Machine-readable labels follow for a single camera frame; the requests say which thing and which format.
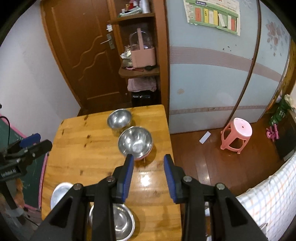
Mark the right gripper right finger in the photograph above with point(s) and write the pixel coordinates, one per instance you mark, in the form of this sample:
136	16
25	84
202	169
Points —
187	191

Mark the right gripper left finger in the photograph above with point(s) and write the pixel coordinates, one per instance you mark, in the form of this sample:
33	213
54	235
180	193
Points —
110	190

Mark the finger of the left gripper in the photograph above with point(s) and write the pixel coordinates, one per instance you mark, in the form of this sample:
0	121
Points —
30	141

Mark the white floral plate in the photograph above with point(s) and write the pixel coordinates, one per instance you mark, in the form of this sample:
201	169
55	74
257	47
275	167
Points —
59	192

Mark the steel bowl near edge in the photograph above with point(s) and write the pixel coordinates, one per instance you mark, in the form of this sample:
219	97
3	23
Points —
122	226

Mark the white paper on floor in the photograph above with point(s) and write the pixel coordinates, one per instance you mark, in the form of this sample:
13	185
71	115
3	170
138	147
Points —
205	137

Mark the large steel bowl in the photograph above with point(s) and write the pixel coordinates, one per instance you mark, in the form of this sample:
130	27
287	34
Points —
136	141

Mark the pink plastic stool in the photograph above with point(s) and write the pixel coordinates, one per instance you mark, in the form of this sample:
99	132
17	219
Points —
239	129

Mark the small steel bowl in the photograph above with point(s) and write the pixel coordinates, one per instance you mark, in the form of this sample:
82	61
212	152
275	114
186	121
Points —
119	119

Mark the checked white bed cover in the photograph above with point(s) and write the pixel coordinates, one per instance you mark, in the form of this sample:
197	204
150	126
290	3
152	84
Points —
272	202

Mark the black storage box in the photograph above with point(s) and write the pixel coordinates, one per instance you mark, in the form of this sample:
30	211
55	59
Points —
145	98

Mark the pink dumbbells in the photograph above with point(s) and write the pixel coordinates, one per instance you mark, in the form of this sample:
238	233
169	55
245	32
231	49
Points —
272	132

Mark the brown wooden door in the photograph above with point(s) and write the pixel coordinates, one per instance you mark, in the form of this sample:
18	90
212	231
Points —
74	30

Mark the folded pink cloth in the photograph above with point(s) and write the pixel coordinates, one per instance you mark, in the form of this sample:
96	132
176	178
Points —
142	84

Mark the green bag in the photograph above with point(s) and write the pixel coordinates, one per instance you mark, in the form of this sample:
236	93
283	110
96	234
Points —
285	104

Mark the pink plastic container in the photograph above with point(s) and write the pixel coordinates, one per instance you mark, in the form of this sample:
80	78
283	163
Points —
142	49

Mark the wooden corner shelf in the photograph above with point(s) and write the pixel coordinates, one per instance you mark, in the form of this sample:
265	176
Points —
141	26

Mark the silver door handle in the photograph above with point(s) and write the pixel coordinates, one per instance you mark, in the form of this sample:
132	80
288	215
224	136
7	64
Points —
109	41

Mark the colourful wall poster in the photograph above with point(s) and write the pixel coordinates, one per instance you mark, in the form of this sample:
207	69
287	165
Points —
221	14

